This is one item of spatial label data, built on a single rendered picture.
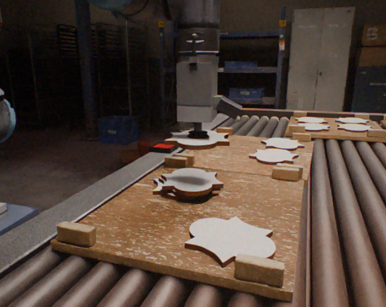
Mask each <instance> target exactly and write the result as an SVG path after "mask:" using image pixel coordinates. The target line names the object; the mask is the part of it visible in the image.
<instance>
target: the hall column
mask: <svg viewBox="0 0 386 307"><path fill-rule="evenodd" d="M74 4H75V20H76V21H77V36H78V44H79V59H80V68H81V76H82V92H83V107H84V111H85V113H86V136H84V137H83V135H82V137H81V138H79V139H78V141H93V142H95V141H97V140H99V138H100V135H99V130H98V129H99V127H98V114H97V97H96V78H95V69H94V60H93V42H92V33H91V14H89V2H88V1H86V0H74Z"/></svg>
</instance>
